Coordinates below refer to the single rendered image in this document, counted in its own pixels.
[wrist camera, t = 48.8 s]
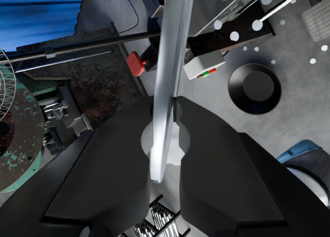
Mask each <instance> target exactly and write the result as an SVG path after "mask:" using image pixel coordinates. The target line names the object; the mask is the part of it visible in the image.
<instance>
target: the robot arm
mask: <svg viewBox="0 0 330 237"><path fill-rule="evenodd" d="M153 103H154V95H152V96H150V97H148V98H146V99H144V100H142V101H140V102H138V103H136V104H134V105H132V106H130V107H128V108H127V109H125V110H123V111H121V112H119V113H117V114H116V115H114V116H113V117H111V118H110V119H108V120H107V121H106V122H104V123H103V124H102V125H101V126H100V127H99V128H97V129H96V130H95V131H86V132H85V133H84V134H83V135H81V136H80V137H79V138H78V139H76V140H75V141H74V142H73V143H72V144H71V145H69V146H68V147H67V148H66V149H65V150H63V151H62V152H61V153H60V154H58V155H57V156H56V157H55V158H54V159H52V160H51V161H50V162H49V163H47V164H46V165H45V166H44V167H42V168H41V169H40V170H39V171H38V172H36V173H35V174H34V175H33V176H31V177H30V178H29V179H28V180H27V181H26V182H25V183H24V184H23V185H21V186H20V187H19V188H18V189H17V190H16V191H15V192H14V193H13V194H12V195H11V196H10V197H9V198H8V199H7V200H6V201H5V202H4V204H3V205H2V206H1V207H0V237H120V235H121V234H122V233H123V232H125V231H126V230H128V229H129V228H131V227H133V226H134V225H136V224H137V223H139V222H141V221H142V220H144V219H145V218H146V216H147V215H148V213H149V205H150V195H151V182H150V166H149V158H148V157H147V153H148V152H149V150H150V149H151V148H152V147H153V145H154V135H153V118H152V115H153ZM173 122H175V123H176V124H177V125H178V126H179V147H180V149H181V150H182V151H183V152H184V154H185V155H184V156H183V157H182V159H181V166H180V185H179V196H180V212H181V215H182V217H183V219H184V220H185V221H187V222H188V223H190V224H191V225H193V226H194V227H196V228H197V229H198V230H200V231H201V232H203V233H204V234H206V235H207V236H208V237H330V155H329V154H328V153H327V152H325V151H324V150H323V148H322V147H319V146H318V145H316V144H315V143H314V142H312V141H311V140H308V139H305V140H301V141H300V142H298V143H296V144H295V145H293V146H292V147H291V148H289V149H288V150H287V151H285V152H284V153H282V154H281V155H280V156H278V157H277V158H274V157H273V156H272V155H271V154H270V153H269V152H268V151H266V150H265V149H264V148H263V147H262V146H261V145H259V144H258V143H257V142H256V141H255V140H254V139H253V138H252V137H251V136H249V135H248V134H247V133H246V132H237V131H236V130H235V129H234V128H233V127H232V126H231V125H229V124H228V123H227V122H226V121H224V120H223V119H222V118H220V117H219V116H217V115H216V114H214V113H213V112H211V111H209V110H207V109H205V108H204V107H202V106H200V105H198V104H196V103H194V102H193V101H191V100H189V99H187V98H185V97H183V96H178V97H174V98H173Z"/></svg>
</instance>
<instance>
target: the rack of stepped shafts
mask: <svg viewBox="0 0 330 237"><path fill-rule="evenodd" d="M162 197H163V195H162V194H161V195H160V196H159V197H158V198H156V199H155V200H154V201H153V202H152V203H150V205H149V208H151V207H152V210H151V213H152V218H153V221H154V224H155V225H154V226H153V225H152V224H151V223H150V222H148V221H147V220H146V219H144V220H142V221H141V222H139V223H137V224H136V225H134V226H133V228H134V231H135V235H136V237H158V236H162V237H186V236H187V235H188V234H189V232H190V231H191V229H190V228H188V229H187V230H186V231H185V232H184V233H183V234H182V235H181V234H180V233H179V232H178V228H177V225H176V222H175V220H176V219H177V218H178V217H179V216H180V215H181V212H180V210H179V211H178V212H177V213H174V212H172V211H171V210H169V209H168V208H166V207H165V206H163V205H161V204H160V203H158V201H159V200H160V199H161V198H162ZM120 237H128V236H127V235H126V234H125V233H124V232H123V233H122V234H121V235H120Z"/></svg>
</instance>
